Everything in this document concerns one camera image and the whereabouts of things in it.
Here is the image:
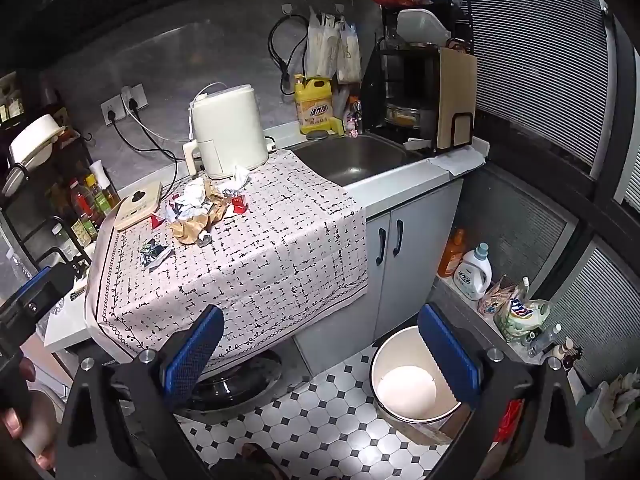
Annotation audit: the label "dark slipper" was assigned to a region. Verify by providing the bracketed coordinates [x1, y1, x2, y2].
[235, 442, 281, 468]

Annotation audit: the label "hanging plastic bags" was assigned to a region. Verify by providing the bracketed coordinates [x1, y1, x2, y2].
[305, 7, 362, 86]

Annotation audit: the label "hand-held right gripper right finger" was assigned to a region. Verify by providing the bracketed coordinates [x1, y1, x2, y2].
[417, 302, 596, 480]

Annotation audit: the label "steel sink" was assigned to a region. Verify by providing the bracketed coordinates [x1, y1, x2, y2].
[292, 132, 426, 188]

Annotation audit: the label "orange bottle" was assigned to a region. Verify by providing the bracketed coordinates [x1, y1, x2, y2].
[437, 229, 467, 278]

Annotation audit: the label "grey wall socket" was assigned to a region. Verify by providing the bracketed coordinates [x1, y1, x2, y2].
[121, 85, 148, 111]
[101, 97, 126, 126]

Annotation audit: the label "black spice rack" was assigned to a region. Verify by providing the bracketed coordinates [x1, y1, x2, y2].
[0, 105, 101, 281]

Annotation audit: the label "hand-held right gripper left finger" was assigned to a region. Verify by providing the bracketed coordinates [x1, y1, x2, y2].
[55, 304, 226, 480]

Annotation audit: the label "grey window blind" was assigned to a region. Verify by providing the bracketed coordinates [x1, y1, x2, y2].
[422, 0, 618, 171]

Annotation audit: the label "small pink bottle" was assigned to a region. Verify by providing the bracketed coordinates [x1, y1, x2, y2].
[346, 101, 364, 136]

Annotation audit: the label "white black-patterned tablecloth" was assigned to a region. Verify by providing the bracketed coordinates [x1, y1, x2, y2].
[84, 149, 370, 363]

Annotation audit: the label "pink printed packet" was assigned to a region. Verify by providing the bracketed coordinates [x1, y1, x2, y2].
[477, 277, 516, 316]

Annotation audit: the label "cardboard box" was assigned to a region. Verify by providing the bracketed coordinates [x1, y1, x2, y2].
[400, 405, 471, 446]

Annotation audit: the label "black dish rack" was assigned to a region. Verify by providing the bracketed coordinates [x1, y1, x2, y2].
[360, 0, 476, 156]

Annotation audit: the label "cream air fryer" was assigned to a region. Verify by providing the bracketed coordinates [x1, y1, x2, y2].
[182, 85, 271, 180]

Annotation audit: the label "white dish tub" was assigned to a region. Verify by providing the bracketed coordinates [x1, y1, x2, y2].
[395, 7, 451, 46]

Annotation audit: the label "white folded cloth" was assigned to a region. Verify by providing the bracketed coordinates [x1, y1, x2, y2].
[430, 152, 486, 176]

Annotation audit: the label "clear plastic bottle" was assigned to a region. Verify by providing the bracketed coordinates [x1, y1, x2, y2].
[527, 324, 563, 358]

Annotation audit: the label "white round bin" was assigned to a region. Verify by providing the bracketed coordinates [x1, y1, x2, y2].
[370, 325, 473, 423]

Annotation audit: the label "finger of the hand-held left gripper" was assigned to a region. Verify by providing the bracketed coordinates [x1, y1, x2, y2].
[12, 264, 77, 318]

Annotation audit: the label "washing machine door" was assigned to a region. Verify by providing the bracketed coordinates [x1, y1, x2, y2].
[177, 350, 286, 413]

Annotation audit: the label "person's left hand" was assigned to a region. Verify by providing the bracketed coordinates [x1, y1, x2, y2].
[0, 362, 58, 470]

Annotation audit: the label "square wooden board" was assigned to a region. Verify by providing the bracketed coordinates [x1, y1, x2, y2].
[114, 181, 163, 232]

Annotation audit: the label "black power cable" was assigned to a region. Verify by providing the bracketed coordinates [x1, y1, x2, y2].
[111, 105, 180, 191]

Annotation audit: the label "grey cabinet doors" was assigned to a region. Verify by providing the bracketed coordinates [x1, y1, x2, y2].
[292, 180, 465, 377]

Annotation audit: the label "white bowl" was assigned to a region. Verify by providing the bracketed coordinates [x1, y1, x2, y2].
[7, 114, 66, 166]

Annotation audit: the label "dark printed wrapper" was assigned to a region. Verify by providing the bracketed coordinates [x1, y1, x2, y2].
[139, 240, 171, 271]

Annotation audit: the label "black coiled cable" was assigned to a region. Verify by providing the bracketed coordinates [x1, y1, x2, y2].
[267, 12, 308, 93]

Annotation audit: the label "white basket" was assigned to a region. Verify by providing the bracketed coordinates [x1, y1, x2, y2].
[582, 375, 638, 451]

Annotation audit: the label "row of condiment bottles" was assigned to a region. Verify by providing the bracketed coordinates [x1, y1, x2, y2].
[50, 160, 121, 261]

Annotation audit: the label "wooden cutting board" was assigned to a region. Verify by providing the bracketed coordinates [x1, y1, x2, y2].
[434, 46, 478, 153]

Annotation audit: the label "white paper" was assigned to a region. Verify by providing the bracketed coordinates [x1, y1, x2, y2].
[170, 177, 213, 223]

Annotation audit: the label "green and white bag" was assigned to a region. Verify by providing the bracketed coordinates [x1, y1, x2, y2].
[494, 280, 551, 343]

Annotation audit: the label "yellow detergent bottle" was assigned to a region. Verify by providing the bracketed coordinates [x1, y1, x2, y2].
[294, 75, 346, 136]

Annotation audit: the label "red cloth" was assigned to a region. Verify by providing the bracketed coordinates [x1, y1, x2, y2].
[492, 400, 523, 453]

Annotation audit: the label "brown paper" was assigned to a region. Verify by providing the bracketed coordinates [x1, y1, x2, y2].
[167, 180, 228, 247]

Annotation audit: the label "white laundry detergent bottle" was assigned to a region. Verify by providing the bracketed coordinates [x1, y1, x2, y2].
[456, 242, 493, 301]

